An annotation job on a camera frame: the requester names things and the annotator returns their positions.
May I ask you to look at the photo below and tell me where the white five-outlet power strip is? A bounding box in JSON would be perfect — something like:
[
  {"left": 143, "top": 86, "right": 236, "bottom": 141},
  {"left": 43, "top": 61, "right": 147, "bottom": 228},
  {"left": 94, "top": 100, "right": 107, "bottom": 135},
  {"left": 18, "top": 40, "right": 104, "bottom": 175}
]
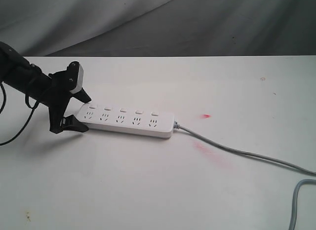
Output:
[{"left": 76, "top": 103, "right": 175, "bottom": 139}]

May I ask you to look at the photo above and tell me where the grey power cable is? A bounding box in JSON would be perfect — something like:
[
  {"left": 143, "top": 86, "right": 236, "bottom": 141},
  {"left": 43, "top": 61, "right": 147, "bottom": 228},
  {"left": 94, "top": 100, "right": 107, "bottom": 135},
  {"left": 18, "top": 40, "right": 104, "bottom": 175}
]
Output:
[{"left": 172, "top": 120, "right": 316, "bottom": 230}]

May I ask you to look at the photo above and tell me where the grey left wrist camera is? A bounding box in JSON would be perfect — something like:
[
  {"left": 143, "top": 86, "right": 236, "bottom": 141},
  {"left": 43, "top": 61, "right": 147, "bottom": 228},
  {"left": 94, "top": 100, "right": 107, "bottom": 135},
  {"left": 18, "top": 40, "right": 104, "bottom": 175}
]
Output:
[{"left": 65, "top": 61, "right": 83, "bottom": 94}]

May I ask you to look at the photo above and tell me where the grey fabric backdrop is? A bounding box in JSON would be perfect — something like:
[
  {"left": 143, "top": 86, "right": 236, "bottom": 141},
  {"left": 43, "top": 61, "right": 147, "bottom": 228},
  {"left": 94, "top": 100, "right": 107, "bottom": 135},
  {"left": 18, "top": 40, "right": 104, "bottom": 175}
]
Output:
[{"left": 0, "top": 0, "right": 316, "bottom": 57}]

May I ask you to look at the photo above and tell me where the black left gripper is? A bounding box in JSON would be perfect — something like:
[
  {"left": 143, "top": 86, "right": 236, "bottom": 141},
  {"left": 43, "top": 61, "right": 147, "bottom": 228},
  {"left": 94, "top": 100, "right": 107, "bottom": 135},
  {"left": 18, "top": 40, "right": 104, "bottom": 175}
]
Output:
[{"left": 41, "top": 72, "right": 92, "bottom": 134}]

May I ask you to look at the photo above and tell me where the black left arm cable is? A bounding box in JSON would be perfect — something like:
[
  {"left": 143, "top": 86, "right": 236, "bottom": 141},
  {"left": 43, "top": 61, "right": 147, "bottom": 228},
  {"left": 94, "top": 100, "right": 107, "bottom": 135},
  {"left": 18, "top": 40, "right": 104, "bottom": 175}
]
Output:
[{"left": 0, "top": 83, "right": 38, "bottom": 146}]

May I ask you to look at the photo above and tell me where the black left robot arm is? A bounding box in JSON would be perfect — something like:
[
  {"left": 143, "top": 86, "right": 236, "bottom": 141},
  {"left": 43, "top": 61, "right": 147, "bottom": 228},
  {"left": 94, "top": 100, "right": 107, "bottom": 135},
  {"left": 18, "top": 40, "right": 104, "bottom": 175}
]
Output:
[{"left": 0, "top": 42, "right": 91, "bottom": 134}]

